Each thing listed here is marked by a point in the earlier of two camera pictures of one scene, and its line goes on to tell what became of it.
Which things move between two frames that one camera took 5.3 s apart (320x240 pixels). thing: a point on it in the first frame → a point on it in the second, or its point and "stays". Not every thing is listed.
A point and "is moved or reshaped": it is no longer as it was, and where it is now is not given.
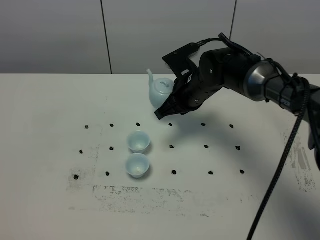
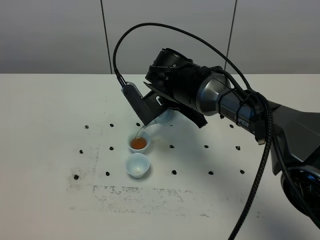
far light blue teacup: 138,141 stays
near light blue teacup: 137,164 stays
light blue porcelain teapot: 159,89 is moved or reshaped
